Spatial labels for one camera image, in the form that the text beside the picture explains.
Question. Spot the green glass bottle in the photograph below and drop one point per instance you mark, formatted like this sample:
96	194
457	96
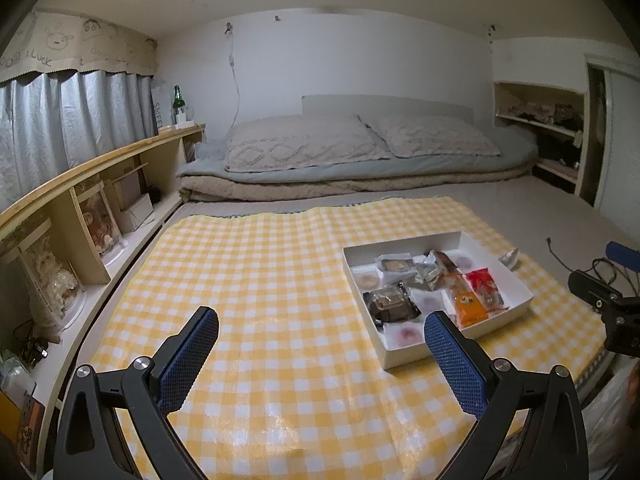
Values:
177	102

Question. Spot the doll in clear case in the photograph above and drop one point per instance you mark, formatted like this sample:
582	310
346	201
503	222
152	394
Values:
100	220

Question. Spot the orange patterned card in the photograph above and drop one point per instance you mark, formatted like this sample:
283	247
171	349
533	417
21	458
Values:
31	427

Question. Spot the white sliding door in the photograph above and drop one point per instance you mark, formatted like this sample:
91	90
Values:
622	135

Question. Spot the silver grey small packet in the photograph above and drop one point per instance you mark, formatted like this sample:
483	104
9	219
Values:
510	258

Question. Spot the small white cup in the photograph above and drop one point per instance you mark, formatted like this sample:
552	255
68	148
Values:
186	120

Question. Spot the wooden shelf unit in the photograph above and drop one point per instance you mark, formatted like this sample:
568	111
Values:
100	165

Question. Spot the red snack packet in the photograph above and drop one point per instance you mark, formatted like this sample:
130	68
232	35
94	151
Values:
482	282

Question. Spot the beige printed valance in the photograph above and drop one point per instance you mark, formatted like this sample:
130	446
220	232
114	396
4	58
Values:
65	42

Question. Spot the beige quilted pillow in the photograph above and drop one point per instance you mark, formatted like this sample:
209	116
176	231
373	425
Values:
300	142
435	137

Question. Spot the white cardboard tray box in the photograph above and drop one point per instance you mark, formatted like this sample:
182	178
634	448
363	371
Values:
515	292

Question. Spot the silver green snack packet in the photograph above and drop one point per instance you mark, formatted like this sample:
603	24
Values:
426	271

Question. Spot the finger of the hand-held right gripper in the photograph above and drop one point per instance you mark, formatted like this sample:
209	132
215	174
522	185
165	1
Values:
595	292
625	252

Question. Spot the grey curtain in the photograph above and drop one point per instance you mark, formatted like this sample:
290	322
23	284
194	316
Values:
60	125

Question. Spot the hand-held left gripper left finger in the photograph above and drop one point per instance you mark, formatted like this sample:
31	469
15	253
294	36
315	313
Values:
187	360

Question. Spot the yellow box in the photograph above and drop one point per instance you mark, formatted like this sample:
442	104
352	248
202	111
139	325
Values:
7	420

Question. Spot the doll in clear dome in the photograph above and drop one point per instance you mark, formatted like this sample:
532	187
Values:
52	280

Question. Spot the clear packet brown cookie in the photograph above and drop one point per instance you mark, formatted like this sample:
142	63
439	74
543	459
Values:
396	265

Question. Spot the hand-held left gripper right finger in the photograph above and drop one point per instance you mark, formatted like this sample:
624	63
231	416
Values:
455	365

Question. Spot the clear plastic bag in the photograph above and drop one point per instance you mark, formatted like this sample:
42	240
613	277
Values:
15	377

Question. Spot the orange snack packet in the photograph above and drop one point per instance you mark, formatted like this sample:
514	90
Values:
465	305

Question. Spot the person's right forearm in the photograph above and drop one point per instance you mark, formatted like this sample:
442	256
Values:
633	390

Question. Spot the beige folded blanket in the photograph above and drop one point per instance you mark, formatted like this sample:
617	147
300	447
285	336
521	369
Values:
300	191

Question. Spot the small brown snack packet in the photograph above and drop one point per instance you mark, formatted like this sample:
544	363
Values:
444	260

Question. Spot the black cake packet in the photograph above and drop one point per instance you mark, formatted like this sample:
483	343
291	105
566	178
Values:
392	305

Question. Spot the white standing sign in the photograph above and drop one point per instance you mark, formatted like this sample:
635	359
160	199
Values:
157	110

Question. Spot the person's white clothing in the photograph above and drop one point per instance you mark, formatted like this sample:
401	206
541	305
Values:
607	410

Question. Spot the yellow checkered mat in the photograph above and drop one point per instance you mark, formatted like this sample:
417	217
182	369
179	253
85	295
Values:
275	285

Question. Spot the grey blue blanket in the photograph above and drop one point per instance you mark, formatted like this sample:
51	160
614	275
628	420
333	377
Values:
515	152

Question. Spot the white wall niche shelf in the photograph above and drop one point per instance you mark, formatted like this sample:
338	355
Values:
500	100

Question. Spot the brown box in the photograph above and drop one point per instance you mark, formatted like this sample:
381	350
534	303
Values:
130	185

